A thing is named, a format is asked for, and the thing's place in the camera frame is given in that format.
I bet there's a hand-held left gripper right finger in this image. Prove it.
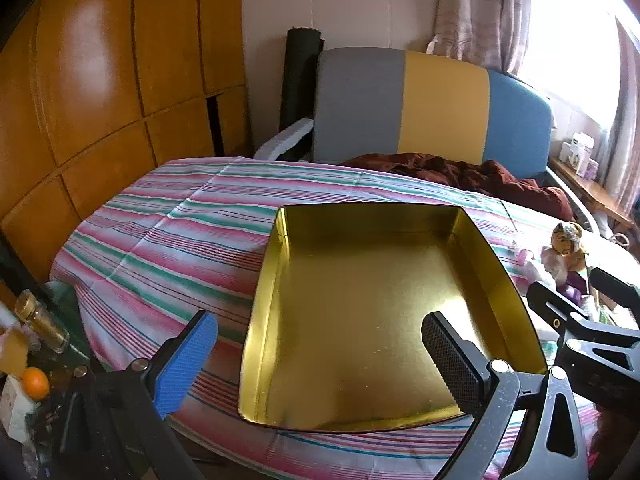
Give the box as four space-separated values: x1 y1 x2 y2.
421 311 593 480

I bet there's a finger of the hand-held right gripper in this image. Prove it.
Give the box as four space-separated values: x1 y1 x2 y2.
527 281 640 368
589 266 640 311

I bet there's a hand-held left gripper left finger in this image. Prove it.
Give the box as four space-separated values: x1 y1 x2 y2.
57 310 219 480

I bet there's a yellow plush toy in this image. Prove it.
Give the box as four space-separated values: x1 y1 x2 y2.
542 221 588 273

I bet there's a gold metal tin box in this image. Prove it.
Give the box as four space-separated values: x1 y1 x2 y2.
236 204 548 434

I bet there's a person's red clothing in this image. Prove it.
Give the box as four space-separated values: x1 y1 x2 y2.
587 405 640 480

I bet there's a wooden side shelf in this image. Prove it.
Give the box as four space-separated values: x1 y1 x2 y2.
547 155 640 233

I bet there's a grey metal sofa armrest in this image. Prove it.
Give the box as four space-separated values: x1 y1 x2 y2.
545 167 608 236

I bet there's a striped tablecloth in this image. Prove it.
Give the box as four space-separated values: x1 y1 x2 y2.
49 156 640 480

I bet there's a white printed carton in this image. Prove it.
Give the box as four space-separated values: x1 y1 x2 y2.
567 132 597 176

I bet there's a dark red cloth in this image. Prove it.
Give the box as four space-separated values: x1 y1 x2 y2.
340 152 573 221

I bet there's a glass jar with gold lid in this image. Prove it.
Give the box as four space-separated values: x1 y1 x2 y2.
15 290 71 353

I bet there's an orange fruit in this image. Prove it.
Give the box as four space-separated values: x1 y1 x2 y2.
22 366 51 401

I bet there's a patterned beige curtain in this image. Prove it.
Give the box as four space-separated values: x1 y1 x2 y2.
600 20 640 211
432 0 531 76

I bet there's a yellow packet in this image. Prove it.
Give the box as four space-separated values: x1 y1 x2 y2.
0 327 28 376

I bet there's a white packet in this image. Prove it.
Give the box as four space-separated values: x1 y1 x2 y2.
0 375 38 443

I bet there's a grey yellow blue sofa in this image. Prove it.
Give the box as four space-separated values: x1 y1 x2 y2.
312 47 553 181

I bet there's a white wrapped sofa armrest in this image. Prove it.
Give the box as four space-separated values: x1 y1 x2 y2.
252 117 315 162

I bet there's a window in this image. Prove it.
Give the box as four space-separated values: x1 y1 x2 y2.
515 0 640 126

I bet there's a black rolled mat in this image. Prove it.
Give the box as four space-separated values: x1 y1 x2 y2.
277 27 323 161

